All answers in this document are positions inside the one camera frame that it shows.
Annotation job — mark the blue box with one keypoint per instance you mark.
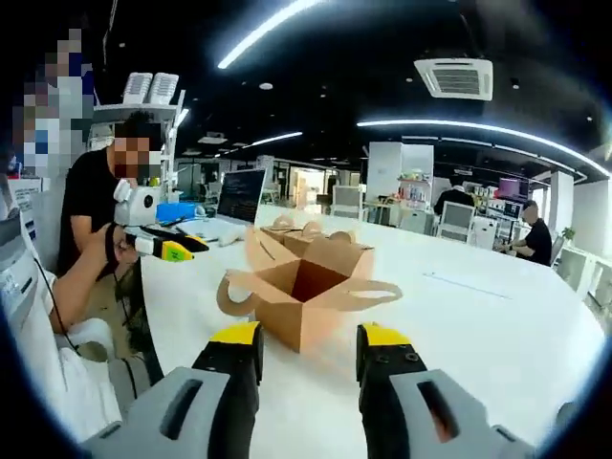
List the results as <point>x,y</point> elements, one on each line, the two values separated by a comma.
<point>177,212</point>

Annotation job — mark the white mesh office chair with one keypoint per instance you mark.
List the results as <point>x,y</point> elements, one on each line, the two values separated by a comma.
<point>456,222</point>

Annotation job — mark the grey chest device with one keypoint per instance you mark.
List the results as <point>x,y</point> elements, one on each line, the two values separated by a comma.
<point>19,287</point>

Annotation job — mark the wall poster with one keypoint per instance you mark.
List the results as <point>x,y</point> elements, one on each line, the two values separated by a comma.
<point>26,196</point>

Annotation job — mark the ceiling air conditioner unit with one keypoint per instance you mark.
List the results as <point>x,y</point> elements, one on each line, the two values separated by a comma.
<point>454,79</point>

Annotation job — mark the white ribbed device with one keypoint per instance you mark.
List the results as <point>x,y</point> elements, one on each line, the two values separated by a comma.
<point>137,88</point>
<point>165,87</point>

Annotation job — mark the short ceiling light strip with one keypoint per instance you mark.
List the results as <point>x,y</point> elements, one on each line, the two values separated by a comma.
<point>277,138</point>

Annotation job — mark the person's left hand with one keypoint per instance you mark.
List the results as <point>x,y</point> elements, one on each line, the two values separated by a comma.
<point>125,255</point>

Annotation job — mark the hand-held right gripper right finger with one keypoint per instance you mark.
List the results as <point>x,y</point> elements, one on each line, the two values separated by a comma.
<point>397,406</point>

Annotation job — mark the potted plant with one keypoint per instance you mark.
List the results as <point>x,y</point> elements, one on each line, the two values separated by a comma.
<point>569,234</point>

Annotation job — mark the computer monitor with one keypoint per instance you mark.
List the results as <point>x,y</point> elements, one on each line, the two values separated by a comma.
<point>512,189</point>

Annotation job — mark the long curved ceiling light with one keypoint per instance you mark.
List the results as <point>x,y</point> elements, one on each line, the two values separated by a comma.
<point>258,36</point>

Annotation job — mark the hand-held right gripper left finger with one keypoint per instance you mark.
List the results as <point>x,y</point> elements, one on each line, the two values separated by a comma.
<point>215,406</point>

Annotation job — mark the white laptop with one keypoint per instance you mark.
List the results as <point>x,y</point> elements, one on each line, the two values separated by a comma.
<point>241,196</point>

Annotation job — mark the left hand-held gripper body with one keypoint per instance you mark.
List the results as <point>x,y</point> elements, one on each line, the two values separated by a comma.
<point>141,205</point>

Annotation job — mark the white plastic armchair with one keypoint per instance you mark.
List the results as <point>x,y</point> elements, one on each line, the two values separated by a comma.
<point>95,330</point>

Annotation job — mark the shelf with colourful items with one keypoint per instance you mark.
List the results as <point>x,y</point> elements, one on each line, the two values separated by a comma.
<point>414,191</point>

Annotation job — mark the grey metal shelf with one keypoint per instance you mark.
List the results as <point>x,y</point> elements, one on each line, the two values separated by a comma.
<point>172,119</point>

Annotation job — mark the grey mesh chair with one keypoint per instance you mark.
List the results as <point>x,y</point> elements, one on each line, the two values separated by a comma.
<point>347,201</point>

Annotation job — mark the white rounded object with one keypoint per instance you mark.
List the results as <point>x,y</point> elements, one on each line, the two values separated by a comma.
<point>234,234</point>

